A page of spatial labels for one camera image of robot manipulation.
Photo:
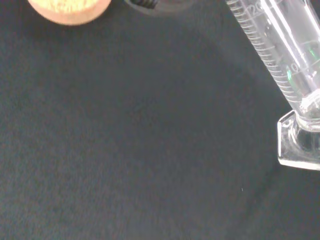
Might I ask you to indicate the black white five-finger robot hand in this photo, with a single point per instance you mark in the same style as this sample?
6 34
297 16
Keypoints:
143 3

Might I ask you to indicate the black bench cloth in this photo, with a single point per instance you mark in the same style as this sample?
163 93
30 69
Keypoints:
125 137

